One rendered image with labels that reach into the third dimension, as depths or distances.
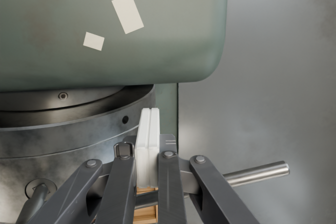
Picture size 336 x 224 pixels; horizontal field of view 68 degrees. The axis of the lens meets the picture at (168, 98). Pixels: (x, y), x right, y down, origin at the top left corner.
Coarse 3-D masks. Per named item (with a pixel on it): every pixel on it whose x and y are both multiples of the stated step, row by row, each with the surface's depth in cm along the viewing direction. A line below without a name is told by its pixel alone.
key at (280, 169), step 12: (252, 168) 20; (264, 168) 20; (276, 168) 20; (288, 168) 20; (228, 180) 20; (240, 180) 20; (252, 180) 20; (264, 180) 20; (144, 192) 22; (156, 192) 21; (144, 204) 21; (156, 204) 21
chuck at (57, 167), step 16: (96, 144) 29; (112, 144) 31; (0, 160) 27; (16, 160) 27; (32, 160) 27; (48, 160) 27; (64, 160) 28; (80, 160) 29; (112, 160) 32; (0, 176) 27; (16, 176) 27; (32, 176) 28; (48, 176) 28; (64, 176) 29; (0, 192) 28; (16, 192) 28; (0, 208) 29; (16, 208) 29
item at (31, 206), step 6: (36, 186) 28; (42, 186) 28; (36, 192) 27; (42, 192) 27; (48, 192) 29; (30, 198) 26; (36, 198) 26; (42, 198) 27; (24, 204) 25; (30, 204) 25; (36, 204) 25; (42, 204) 25; (24, 210) 24; (30, 210) 24; (36, 210) 24; (18, 216) 24; (24, 216) 23; (30, 216) 23; (18, 222) 23; (24, 222) 23
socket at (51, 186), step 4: (32, 180) 28; (36, 180) 28; (40, 180) 28; (44, 180) 28; (48, 180) 28; (28, 184) 28; (32, 184) 28; (36, 184) 28; (48, 184) 28; (52, 184) 29; (28, 188) 28; (32, 188) 28; (48, 188) 29; (52, 188) 29; (56, 188) 29; (28, 192) 28; (32, 192) 28; (52, 192) 29; (28, 196) 28; (48, 196) 29; (44, 200) 29
